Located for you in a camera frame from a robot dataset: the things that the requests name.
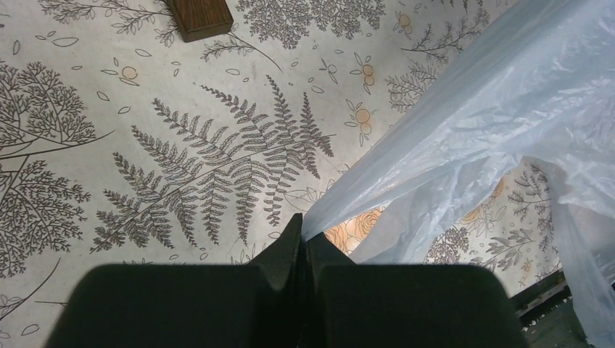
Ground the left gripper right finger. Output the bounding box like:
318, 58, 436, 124
302, 234, 527, 347

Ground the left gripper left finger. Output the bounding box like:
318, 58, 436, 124
46, 213, 302, 347

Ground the light blue plastic trash bag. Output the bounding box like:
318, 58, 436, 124
302, 1, 614, 347

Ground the floral patterned table mat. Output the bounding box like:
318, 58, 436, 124
0, 0, 573, 348

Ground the small dark brown block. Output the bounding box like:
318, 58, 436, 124
166, 0, 234, 43

